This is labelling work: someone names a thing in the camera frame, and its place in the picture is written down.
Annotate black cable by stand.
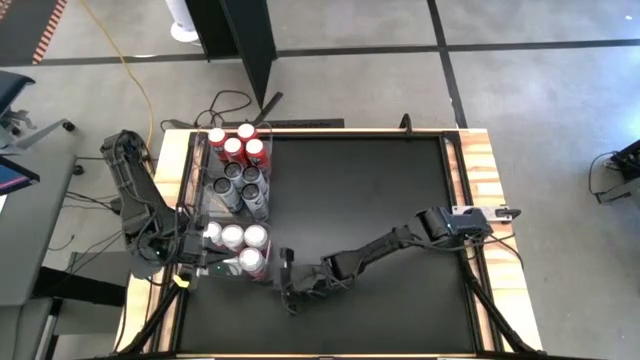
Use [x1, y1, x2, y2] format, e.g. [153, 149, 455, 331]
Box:
[587, 149, 620, 204]

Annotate grey office chair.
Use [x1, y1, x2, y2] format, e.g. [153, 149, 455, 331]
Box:
[0, 69, 77, 152]

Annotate clear plastic bin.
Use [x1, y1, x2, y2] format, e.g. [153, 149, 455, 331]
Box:
[192, 122, 274, 174]
[192, 162, 274, 224]
[192, 218, 274, 282]

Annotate yellow floor cable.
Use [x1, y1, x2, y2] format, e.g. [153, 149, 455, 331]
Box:
[78, 0, 155, 151]

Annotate black frame strut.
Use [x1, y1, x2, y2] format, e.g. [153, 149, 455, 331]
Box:
[118, 279, 190, 357]
[455, 244, 540, 357]

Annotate grey stand with black equipment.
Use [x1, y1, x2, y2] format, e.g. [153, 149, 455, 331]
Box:
[593, 138, 640, 205]

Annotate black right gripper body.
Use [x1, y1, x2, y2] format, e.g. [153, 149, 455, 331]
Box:
[280, 262, 349, 307]

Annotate grey desk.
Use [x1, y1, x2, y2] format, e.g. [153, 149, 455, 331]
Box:
[0, 149, 77, 360]

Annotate black floor cable cover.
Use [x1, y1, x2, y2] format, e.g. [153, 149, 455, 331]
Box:
[221, 118, 346, 130]

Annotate monitor with blue screen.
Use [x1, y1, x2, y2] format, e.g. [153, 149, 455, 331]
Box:
[0, 156, 41, 197]

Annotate black divider panel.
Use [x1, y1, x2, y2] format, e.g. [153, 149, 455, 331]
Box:
[183, 0, 285, 124]

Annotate white red raspberry soda can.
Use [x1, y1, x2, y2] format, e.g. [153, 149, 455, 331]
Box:
[238, 247, 268, 280]
[243, 224, 270, 251]
[203, 221, 224, 247]
[220, 224, 246, 252]

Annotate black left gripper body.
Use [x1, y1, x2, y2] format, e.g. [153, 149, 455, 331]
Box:
[169, 230, 212, 269]

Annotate black looped floor cable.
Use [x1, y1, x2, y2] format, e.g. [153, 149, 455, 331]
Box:
[192, 89, 254, 130]

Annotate black hazard-striped floor mat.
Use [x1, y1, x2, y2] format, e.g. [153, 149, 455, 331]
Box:
[0, 0, 69, 67]

